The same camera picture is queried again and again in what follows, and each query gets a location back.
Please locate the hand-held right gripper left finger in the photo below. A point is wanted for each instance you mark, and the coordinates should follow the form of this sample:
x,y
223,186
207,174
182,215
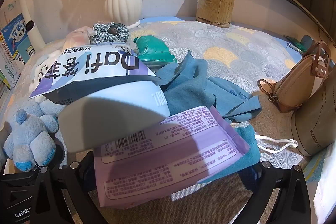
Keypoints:
x,y
78,183

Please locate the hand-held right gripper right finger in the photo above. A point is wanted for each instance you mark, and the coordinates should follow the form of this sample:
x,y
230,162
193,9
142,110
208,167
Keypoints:
x,y
249,174

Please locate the light blue soft pouch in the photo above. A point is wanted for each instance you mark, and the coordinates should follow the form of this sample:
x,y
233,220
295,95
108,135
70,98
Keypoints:
x,y
113,111

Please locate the blue plush toy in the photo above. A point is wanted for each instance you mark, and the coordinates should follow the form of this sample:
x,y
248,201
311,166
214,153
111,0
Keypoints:
x,y
29,134

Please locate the grey insulated jar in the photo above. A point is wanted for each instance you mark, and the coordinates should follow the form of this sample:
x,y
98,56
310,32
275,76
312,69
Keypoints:
x,y
315,121

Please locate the brown handbag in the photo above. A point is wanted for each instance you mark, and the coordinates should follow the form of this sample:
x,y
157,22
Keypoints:
x,y
294,87

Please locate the blue cloth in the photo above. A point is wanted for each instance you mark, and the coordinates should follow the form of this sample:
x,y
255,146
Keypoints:
x,y
199,87

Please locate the white purple printed packet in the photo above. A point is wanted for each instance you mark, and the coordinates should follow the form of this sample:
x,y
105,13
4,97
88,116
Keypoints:
x,y
86,66

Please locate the fan patterned tablecloth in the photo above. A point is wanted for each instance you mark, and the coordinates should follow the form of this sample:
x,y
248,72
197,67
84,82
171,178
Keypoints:
x,y
231,43

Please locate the white pen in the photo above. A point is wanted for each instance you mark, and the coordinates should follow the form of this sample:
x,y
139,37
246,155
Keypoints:
x,y
295,47

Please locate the green patterned packet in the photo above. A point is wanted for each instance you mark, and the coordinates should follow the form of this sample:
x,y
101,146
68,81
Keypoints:
x,y
294,41

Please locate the pale pink pouch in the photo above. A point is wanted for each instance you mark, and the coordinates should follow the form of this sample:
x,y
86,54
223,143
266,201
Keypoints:
x,y
76,39

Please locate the grey glass mug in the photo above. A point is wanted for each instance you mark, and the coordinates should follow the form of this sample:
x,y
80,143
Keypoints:
x,y
306,40

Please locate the checkered scrunchie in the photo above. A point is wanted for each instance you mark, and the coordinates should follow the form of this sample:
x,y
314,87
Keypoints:
x,y
102,33

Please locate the row of books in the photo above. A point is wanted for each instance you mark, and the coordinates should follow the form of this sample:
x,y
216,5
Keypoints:
x,y
13,37

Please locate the wooden pen holder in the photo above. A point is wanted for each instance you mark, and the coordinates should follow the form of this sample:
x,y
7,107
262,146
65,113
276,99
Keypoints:
x,y
218,3

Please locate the white lamp pole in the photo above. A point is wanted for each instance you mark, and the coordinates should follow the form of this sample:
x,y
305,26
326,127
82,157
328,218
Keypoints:
x,y
32,14

